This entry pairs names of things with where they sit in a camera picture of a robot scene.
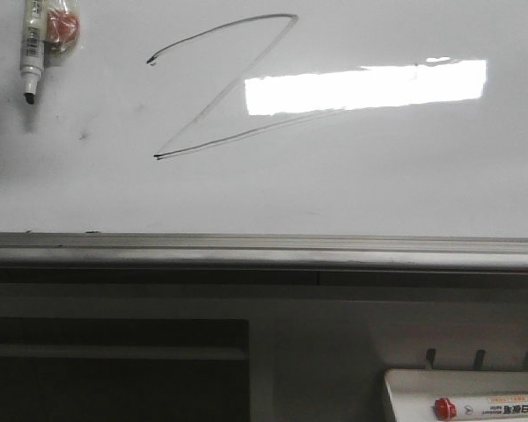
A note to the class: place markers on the red-capped white marker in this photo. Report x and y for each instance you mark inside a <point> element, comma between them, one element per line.
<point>458,408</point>

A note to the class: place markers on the red round magnet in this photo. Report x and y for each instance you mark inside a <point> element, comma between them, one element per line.
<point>63,26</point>

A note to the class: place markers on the middle metal tray hook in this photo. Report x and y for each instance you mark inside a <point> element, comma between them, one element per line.
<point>478,361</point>

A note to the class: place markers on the grey aluminium whiteboard frame rail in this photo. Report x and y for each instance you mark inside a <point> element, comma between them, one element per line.
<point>298,252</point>

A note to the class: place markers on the white black-ink whiteboard marker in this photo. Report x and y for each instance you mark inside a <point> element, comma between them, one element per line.
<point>32,50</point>

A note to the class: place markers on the white marker tray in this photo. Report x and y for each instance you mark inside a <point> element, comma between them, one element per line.
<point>410,394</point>

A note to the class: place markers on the left metal tray hook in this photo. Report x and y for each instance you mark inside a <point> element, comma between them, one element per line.
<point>430,357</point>

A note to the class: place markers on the white whiteboard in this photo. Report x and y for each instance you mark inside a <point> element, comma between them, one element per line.
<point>387,118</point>

